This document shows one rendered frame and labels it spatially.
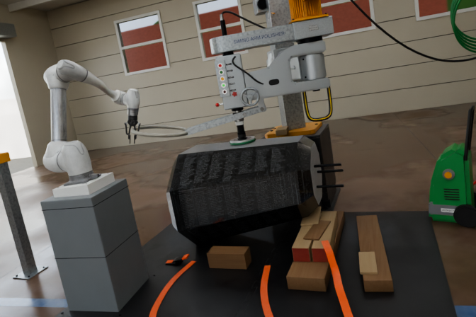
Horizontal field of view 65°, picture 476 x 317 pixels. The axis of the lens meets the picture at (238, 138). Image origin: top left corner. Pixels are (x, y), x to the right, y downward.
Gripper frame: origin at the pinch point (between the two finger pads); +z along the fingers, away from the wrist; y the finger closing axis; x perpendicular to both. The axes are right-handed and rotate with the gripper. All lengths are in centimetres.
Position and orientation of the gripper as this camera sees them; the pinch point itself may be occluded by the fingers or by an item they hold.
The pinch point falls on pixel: (132, 139)
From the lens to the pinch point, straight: 318.7
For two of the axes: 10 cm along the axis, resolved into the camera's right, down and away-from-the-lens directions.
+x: -2.4, -1.8, 9.5
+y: 9.7, 0.3, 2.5
